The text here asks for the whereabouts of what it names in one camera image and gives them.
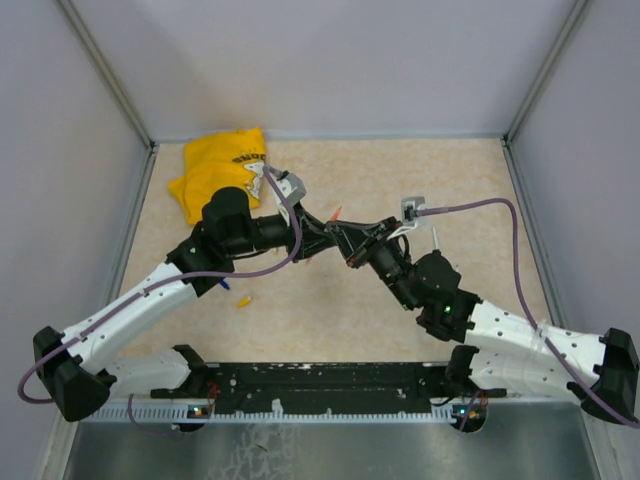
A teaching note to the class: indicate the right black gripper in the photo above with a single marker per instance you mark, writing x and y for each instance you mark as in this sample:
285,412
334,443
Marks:
356,238

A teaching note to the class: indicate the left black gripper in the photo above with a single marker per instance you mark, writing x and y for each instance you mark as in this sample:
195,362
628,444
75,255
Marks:
316,236

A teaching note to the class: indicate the orange white pen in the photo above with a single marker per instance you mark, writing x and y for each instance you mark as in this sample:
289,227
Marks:
334,217

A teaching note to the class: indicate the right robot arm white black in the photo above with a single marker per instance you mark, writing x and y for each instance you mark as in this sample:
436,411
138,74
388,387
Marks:
497,349

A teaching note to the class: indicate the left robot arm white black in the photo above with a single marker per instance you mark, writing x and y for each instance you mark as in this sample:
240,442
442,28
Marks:
165,285

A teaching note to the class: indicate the white pen right side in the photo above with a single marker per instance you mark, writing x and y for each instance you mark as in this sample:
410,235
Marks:
435,238

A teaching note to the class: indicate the yellow pen cap left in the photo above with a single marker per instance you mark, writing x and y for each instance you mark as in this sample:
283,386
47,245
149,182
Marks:
245,301

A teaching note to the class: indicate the yellow folded shirt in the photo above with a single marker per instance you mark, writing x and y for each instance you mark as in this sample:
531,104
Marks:
211,163

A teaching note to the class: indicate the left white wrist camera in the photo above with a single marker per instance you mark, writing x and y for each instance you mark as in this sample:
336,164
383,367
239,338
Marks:
290,187

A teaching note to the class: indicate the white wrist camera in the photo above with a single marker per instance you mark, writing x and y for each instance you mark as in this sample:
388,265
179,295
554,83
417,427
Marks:
290,187
411,217

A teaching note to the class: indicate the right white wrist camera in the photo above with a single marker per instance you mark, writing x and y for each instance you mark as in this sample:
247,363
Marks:
411,217

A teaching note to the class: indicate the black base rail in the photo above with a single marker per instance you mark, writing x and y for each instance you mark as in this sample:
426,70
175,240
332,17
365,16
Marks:
317,388

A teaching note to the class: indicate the aluminium frame side rail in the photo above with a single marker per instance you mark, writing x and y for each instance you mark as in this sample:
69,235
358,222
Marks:
539,252

